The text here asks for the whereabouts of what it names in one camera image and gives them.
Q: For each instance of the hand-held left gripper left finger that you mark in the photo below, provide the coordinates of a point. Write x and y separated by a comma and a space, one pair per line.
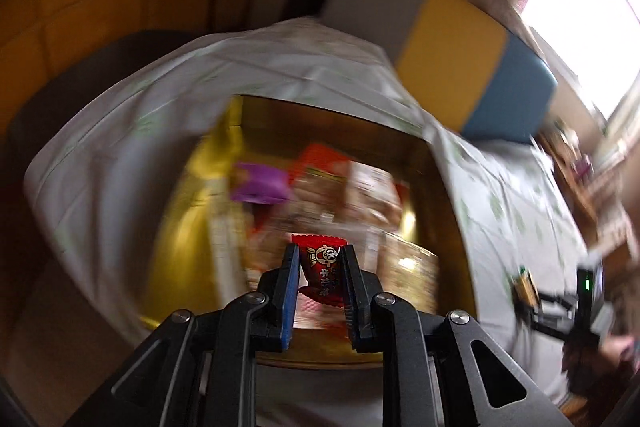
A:
290, 292

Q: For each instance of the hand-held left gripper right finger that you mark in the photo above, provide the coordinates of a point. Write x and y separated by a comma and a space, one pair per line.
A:
350, 292

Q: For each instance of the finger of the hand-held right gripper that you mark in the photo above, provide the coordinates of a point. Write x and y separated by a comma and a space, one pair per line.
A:
550, 324
555, 298

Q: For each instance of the cracker packet green ends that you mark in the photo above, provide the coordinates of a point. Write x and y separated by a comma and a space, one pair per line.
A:
522, 287

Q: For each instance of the red cartoon candy packet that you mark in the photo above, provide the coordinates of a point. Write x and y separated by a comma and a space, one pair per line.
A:
322, 262

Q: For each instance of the orange bread packet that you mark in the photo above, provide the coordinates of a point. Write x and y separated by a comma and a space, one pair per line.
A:
410, 267

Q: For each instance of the long silver brown packet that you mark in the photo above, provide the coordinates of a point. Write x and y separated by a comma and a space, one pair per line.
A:
222, 237

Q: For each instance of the clear snack bag red trim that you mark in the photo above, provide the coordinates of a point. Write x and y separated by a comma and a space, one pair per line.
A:
375, 187

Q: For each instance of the purple snack packet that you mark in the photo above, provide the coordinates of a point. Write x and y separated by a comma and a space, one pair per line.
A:
260, 182

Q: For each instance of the maroon tin box gold inside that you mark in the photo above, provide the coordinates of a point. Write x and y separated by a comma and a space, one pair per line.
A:
175, 277

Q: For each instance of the orange-red foil snack bag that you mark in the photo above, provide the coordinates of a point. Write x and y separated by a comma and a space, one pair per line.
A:
320, 159

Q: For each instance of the person's right hand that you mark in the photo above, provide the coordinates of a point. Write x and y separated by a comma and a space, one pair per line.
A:
617, 349

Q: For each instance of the wooden side desk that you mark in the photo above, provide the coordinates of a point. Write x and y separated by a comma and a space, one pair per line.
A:
607, 217

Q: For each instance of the purple bottle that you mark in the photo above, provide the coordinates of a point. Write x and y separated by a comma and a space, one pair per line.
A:
583, 166

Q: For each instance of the grey yellow blue chair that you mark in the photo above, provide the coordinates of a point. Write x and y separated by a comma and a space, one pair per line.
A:
450, 52

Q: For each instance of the window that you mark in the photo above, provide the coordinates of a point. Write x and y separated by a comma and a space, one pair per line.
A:
590, 7

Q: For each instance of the wooden wardrobe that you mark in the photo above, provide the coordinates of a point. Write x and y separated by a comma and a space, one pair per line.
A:
100, 7

